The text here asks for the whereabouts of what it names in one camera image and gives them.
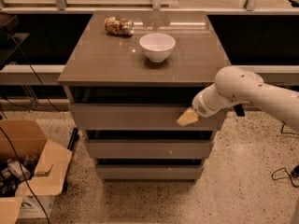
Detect grey drawer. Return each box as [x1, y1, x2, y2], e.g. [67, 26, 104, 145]
[69, 104, 226, 131]
[85, 141, 213, 159]
[95, 165, 204, 180]

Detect crushed patterned drink can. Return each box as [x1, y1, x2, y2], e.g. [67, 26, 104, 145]
[104, 17, 134, 36]

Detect black cable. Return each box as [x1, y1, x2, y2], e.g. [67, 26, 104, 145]
[0, 31, 64, 224]
[270, 123, 299, 189]

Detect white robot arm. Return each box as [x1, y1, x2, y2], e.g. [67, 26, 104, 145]
[178, 66, 299, 224]

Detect black cable at right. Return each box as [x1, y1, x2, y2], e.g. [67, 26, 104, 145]
[270, 123, 299, 189]

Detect open cardboard box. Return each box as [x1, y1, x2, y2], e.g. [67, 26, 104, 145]
[0, 120, 72, 224]

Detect black cable at left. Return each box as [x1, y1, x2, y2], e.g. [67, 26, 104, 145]
[0, 31, 64, 224]

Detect grey middle drawer front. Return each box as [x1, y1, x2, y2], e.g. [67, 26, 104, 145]
[85, 141, 213, 159]

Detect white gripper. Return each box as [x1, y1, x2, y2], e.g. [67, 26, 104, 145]
[177, 84, 230, 126]

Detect trash items in box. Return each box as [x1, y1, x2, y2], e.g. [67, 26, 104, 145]
[0, 152, 38, 197]

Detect white ceramic bowl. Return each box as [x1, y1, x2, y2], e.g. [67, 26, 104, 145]
[139, 33, 176, 63]

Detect black bar on floor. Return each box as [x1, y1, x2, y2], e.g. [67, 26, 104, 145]
[63, 128, 79, 192]

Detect grey top drawer front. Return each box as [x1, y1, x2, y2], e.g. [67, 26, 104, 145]
[69, 104, 226, 131]

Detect grey bottom drawer front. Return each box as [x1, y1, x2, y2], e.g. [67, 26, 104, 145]
[95, 165, 204, 180]

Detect grey drawer cabinet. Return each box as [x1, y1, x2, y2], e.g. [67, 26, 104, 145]
[57, 10, 241, 185]

